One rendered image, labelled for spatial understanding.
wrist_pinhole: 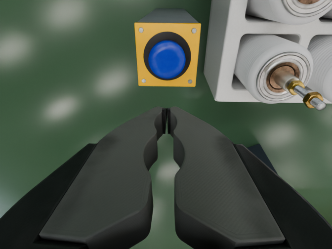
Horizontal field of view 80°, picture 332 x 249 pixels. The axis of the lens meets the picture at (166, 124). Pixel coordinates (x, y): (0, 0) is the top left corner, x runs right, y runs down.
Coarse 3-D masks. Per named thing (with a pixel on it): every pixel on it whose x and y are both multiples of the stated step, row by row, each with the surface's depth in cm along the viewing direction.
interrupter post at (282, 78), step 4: (280, 72) 29; (284, 72) 29; (288, 72) 29; (276, 76) 30; (280, 76) 29; (284, 76) 28; (288, 76) 28; (292, 76) 27; (276, 80) 30; (280, 80) 29; (284, 80) 28; (288, 80) 27; (292, 80) 27; (296, 80) 27; (280, 84) 29; (284, 84) 28; (288, 84) 28; (284, 88) 28
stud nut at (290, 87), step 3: (294, 81) 26; (297, 81) 26; (300, 81) 26; (291, 84) 26; (294, 84) 26; (297, 84) 26; (300, 84) 26; (303, 84) 26; (288, 87) 27; (291, 87) 26; (303, 87) 26; (291, 90) 26; (291, 93) 27; (294, 93) 27
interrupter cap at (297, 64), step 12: (276, 60) 28; (288, 60) 28; (300, 60) 28; (264, 72) 29; (276, 72) 30; (300, 72) 29; (264, 84) 30; (276, 84) 31; (264, 96) 31; (276, 96) 31; (288, 96) 31
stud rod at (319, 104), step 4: (296, 88) 26; (300, 88) 25; (304, 88) 25; (296, 92) 26; (300, 92) 25; (304, 92) 24; (308, 92) 24; (300, 96) 25; (304, 96) 24; (312, 100) 23; (316, 100) 23; (320, 100) 22; (312, 104) 23; (316, 104) 22; (320, 104) 22; (324, 104) 22; (316, 108) 22; (320, 108) 22; (324, 108) 22
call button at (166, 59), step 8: (168, 40) 21; (152, 48) 21; (160, 48) 21; (168, 48) 21; (176, 48) 21; (152, 56) 21; (160, 56) 21; (168, 56) 21; (176, 56) 21; (184, 56) 21; (152, 64) 22; (160, 64) 22; (168, 64) 21; (176, 64) 21; (184, 64) 22; (160, 72) 22; (168, 72) 22; (176, 72) 22
